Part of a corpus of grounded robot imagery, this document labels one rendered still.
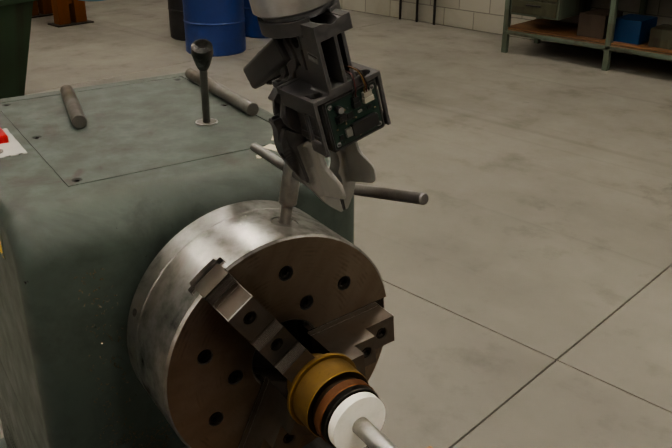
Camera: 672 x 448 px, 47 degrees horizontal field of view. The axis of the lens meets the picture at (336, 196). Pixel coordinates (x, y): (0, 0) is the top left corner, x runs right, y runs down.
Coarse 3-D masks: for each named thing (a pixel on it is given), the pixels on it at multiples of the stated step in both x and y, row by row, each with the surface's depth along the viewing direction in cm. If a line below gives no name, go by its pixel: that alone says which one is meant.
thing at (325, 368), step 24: (312, 360) 85; (336, 360) 86; (288, 384) 88; (312, 384) 83; (336, 384) 83; (360, 384) 83; (288, 408) 85; (312, 408) 83; (336, 408) 81; (312, 432) 84
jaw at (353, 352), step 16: (368, 304) 99; (336, 320) 96; (352, 320) 96; (368, 320) 96; (384, 320) 96; (304, 336) 96; (320, 336) 93; (336, 336) 93; (352, 336) 93; (368, 336) 93; (384, 336) 97; (320, 352) 93; (352, 352) 90; (368, 352) 93
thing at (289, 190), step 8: (288, 168) 90; (288, 176) 90; (288, 184) 90; (296, 184) 90; (280, 192) 91; (288, 192) 90; (296, 192) 91; (280, 200) 91; (288, 200) 91; (296, 200) 91; (288, 208) 91; (280, 216) 92; (288, 216) 92; (288, 224) 92
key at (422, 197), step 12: (252, 144) 98; (264, 156) 95; (276, 156) 93; (300, 180) 88; (360, 192) 79; (372, 192) 77; (384, 192) 75; (396, 192) 74; (408, 192) 72; (420, 192) 71; (420, 204) 71
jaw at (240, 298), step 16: (208, 272) 87; (224, 272) 86; (208, 288) 85; (224, 288) 85; (240, 288) 85; (224, 304) 84; (240, 304) 83; (256, 304) 84; (240, 320) 83; (256, 320) 84; (272, 320) 85; (256, 336) 85; (272, 336) 84; (288, 336) 85; (272, 352) 84; (288, 352) 85; (304, 352) 84; (288, 368) 84
